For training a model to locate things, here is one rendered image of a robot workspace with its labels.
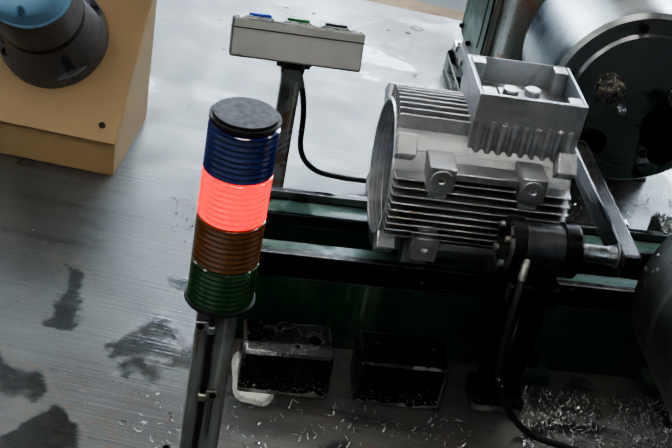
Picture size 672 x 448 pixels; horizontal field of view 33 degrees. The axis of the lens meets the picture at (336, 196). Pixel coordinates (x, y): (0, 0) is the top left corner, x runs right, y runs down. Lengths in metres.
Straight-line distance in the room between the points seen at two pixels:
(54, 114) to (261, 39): 0.33
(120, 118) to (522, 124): 0.61
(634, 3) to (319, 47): 0.41
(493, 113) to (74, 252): 0.56
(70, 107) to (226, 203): 0.71
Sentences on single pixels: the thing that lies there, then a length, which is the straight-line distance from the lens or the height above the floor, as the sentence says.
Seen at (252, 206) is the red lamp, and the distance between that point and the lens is 0.96.
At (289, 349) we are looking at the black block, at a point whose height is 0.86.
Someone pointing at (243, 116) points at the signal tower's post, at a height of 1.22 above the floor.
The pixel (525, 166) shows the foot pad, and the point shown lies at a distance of 1.26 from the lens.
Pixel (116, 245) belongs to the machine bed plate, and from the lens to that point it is 1.50.
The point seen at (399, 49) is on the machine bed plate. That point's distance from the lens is 2.17.
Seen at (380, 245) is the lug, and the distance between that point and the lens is 1.29.
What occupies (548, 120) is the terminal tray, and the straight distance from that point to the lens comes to 1.26.
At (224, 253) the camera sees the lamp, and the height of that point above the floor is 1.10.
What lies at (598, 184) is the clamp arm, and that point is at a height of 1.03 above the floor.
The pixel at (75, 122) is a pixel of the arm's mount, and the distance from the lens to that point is 1.62.
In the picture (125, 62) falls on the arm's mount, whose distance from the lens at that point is 1.64.
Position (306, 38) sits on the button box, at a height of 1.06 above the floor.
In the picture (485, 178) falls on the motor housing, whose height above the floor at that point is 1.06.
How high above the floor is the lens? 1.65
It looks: 31 degrees down
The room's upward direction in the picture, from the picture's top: 11 degrees clockwise
